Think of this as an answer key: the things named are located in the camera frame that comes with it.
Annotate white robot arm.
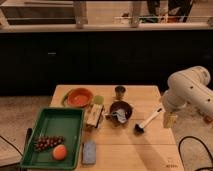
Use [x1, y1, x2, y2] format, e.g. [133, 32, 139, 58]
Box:
[162, 66, 213, 128]

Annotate grey blue cloth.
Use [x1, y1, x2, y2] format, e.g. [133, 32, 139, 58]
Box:
[112, 109, 127, 123]

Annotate dark brown bowl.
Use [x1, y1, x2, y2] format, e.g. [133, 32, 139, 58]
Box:
[110, 101, 133, 124]

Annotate small metal cup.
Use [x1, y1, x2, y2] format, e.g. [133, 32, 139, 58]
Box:
[115, 85, 126, 100]

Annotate small green cup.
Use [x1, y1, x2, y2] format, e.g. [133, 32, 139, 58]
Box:
[93, 95, 104, 105]

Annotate cream cardboard box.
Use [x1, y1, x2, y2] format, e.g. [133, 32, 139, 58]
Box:
[86, 104, 104, 128]

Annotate blue sponge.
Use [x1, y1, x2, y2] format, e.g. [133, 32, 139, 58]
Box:
[82, 140, 96, 164]

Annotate orange bowl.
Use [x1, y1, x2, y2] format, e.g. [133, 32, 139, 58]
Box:
[67, 88, 93, 107]

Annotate green plastic tray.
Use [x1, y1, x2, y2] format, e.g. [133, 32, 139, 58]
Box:
[20, 107, 84, 170]

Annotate green plate under bowl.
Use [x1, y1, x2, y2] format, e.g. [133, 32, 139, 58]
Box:
[61, 89, 73, 107]

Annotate orange fruit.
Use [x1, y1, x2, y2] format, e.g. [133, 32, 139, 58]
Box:
[52, 144, 67, 160]

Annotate dark red grape bunch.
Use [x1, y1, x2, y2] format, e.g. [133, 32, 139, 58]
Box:
[34, 136, 65, 152]

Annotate dark low cabinet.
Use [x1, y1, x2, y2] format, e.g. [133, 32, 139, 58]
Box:
[0, 30, 213, 96]

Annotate black cable right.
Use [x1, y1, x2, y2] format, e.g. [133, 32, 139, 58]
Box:
[178, 135, 213, 171]

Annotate black cable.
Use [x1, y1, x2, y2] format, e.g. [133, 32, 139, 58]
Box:
[0, 127, 33, 169]
[178, 135, 213, 171]

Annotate black cable left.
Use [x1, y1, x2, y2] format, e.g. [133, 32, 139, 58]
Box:
[0, 127, 33, 169]

